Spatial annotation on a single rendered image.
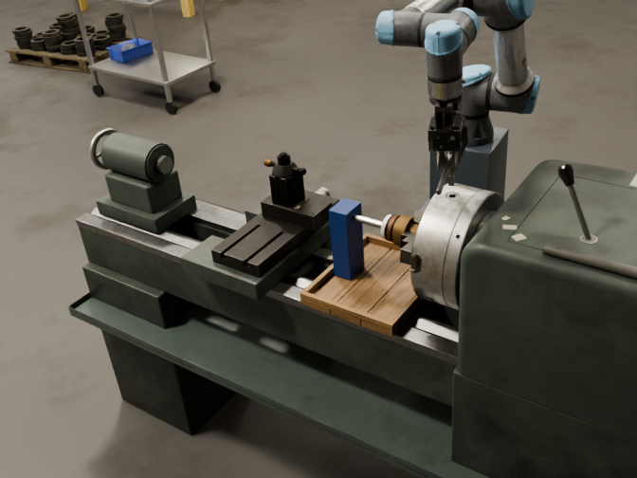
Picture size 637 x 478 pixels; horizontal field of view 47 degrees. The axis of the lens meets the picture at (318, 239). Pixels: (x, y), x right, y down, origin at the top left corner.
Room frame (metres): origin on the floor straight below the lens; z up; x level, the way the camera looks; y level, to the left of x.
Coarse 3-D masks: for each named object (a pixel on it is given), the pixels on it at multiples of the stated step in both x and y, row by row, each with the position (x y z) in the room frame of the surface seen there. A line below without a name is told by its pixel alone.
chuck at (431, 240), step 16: (448, 192) 1.60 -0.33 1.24; (464, 192) 1.59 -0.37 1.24; (432, 208) 1.55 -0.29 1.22; (448, 208) 1.54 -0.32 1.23; (432, 224) 1.52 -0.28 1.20; (448, 224) 1.50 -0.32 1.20; (416, 240) 1.51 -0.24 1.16; (432, 240) 1.49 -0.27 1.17; (448, 240) 1.47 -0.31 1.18; (432, 256) 1.47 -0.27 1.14; (416, 272) 1.49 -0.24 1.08; (432, 272) 1.46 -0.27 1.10; (416, 288) 1.50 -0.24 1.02; (432, 288) 1.46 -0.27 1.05
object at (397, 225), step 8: (392, 216) 1.70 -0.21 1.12; (400, 216) 1.69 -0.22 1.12; (408, 216) 1.69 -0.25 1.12; (392, 224) 1.68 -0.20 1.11; (400, 224) 1.66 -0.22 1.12; (408, 224) 1.66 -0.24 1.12; (416, 224) 1.66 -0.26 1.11; (384, 232) 1.68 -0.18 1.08; (392, 232) 1.66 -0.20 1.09; (400, 232) 1.65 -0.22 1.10; (392, 240) 1.66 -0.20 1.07; (400, 240) 1.64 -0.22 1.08
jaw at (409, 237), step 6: (402, 234) 1.62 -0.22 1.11; (408, 234) 1.62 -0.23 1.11; (414, 234) 1.62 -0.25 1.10; (402, 240) 1.59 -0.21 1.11; (408, 240) 1.59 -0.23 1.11; (402, 246) 1.59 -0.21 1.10; (408, 246) 1.56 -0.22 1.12; (402, 252) 1.54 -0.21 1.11; (408, 252) 1.53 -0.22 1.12; (402, 258) 1.53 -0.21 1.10; (408, 258) 1.52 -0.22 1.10; (414, 258) 1.50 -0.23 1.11; (408, 264) 1.52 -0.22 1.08; (414, 264) 1.50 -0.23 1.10; (420, 264) 1.49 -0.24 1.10; (420, 270) 1.49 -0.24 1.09
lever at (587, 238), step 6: (570, 186) 1.36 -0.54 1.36; (570, 192) 1.35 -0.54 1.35; (576, 198) 1.34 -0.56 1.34; (576, 204) 1.34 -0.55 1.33; (576, 210) 1.33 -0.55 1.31; (582, 216) 1.33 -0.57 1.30; (582, 222) 1.32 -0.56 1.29; (582, 228) 1.32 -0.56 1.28; (588, 234) 1.31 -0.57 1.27; (582, 240) 1.30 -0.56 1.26; (588, 240) 1.30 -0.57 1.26; (594, 240) 1.30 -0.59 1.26
